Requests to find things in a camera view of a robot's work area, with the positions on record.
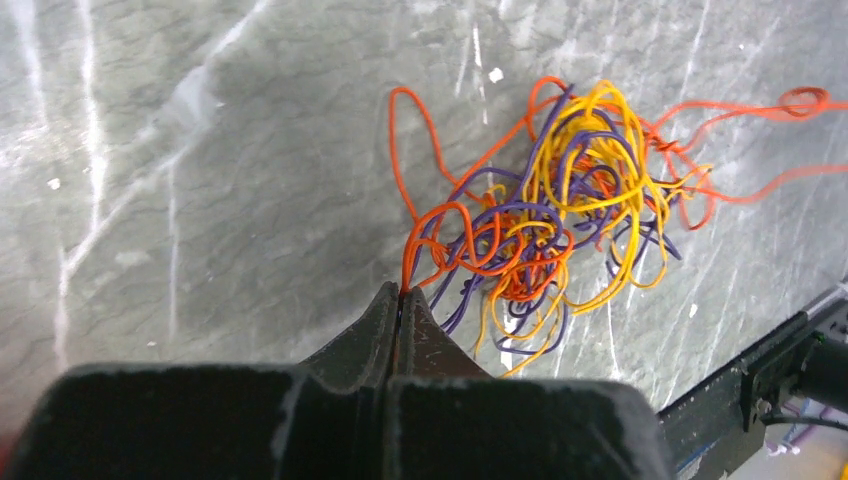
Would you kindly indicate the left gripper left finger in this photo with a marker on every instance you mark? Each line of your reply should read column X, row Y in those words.
column 349, row 379

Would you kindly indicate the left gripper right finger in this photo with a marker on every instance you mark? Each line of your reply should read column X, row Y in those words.
column 444, row 401

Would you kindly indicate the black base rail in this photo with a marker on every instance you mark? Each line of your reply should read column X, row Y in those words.
column 795, row 375

